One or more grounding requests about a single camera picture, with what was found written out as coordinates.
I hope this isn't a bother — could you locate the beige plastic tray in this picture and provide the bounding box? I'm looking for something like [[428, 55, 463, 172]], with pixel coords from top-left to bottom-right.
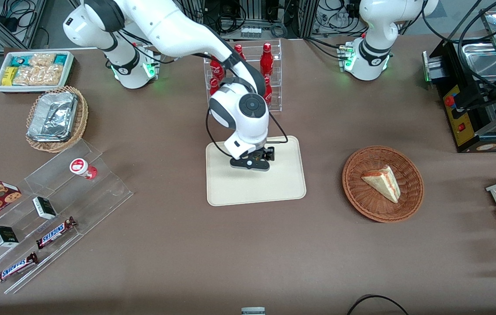
[[205, 136, 307, 207]]

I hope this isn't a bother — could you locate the red gum bottle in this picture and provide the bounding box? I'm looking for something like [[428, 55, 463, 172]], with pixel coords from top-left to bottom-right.
[[70, 158, 98, 180]]

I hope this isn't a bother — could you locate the white rectangular snack tray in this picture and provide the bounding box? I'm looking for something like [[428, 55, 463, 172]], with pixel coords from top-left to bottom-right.
[[0, 51, 75, 93]]

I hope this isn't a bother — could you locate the black machine with yellow panel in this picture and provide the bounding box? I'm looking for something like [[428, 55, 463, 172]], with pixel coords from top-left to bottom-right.
[[422, 37, 496, 154]]

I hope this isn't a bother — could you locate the stainless steel pan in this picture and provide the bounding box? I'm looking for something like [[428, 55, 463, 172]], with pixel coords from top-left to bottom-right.
[[461, 43, 496, 86]]

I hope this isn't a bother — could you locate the clear acrylic bottle rack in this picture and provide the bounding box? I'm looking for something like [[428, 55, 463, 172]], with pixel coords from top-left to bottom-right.
[[203, 39, 282, 112]]

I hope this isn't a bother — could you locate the round brown wicker basket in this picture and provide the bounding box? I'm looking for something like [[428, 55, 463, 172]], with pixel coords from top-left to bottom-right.
[[342, 146, 425, 223]]

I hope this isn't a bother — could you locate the wrapped sandwich wedge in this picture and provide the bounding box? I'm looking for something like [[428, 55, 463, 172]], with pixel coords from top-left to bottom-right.
[[361, 165, 401, 204]]

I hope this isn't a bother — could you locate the clear acrylic stepped stand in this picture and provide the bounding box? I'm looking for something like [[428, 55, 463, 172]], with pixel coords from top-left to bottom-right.
[[0, 139, 134, 294]]

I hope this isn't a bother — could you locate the light oval wicker basket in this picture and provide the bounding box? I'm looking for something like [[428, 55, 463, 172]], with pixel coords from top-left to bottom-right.
[[26, 86, 89, 154]]

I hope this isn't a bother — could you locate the aluminium foil container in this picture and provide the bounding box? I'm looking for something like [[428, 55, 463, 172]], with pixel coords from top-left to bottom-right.
[[28, 91, 78, 143]]

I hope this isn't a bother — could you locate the Snickers chocolate bar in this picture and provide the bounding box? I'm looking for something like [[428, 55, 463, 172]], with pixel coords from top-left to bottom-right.
[[36, 216, 77, 250], [0, 252, 39, 285]]

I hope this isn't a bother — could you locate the small black box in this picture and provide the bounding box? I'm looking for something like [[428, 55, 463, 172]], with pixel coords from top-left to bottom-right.
[[32, 196, 57, 220], [0, 225, 19, 248]]

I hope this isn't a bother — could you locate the clear bag of snacks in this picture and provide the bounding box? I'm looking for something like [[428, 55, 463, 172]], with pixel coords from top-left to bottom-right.
[[30, 53, 56, 67], [13, 65, 65, 86]]

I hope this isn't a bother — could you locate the yellow snack pack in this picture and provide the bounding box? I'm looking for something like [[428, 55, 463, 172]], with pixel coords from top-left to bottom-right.
[[2, 66, 19, 87]]

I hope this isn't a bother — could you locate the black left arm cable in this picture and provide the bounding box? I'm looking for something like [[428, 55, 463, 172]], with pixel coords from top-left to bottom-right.
[[421, 0, 496, 60]]

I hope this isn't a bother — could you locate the aluminium frame rack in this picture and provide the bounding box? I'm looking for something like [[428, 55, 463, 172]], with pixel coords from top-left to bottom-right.
[[180, 0, 316, 42]]

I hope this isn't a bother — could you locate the black cable loop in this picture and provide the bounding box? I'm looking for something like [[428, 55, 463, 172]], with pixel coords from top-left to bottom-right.
[[346, 295, 410, 315]]

